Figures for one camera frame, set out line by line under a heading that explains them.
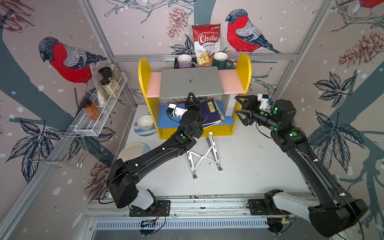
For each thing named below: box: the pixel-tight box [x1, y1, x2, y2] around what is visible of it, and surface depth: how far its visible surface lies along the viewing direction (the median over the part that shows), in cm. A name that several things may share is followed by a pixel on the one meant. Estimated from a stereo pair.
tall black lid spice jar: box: [98, 67, 121, 91], surface depth 80 cm
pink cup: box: [226, 50, 241, 62], surface depth 85 cm
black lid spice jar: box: [100, 78, 118, 98], surface depth 78 cm
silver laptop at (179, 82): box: [159, 66, 225, 99], surface depth 73 cm
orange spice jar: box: [80, 99, 103, 121], surface depth 68 cm
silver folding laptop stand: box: [186, 132, 223, 180], surface depth 89 cm
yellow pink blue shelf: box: [138, 53, 252, 140], surface depth 80 cm
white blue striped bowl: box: [133, 114, 157, 137], surface depth 105 cm
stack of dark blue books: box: [200, 99, 225, 129], surface depth 94 cm
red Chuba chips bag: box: [192, 23, 221, 67], surface depth 82 cm
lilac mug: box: [177, 54, 197, 68], surface depth 85 cm
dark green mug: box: [213, 52, 229, 70], surface depth 84 cm
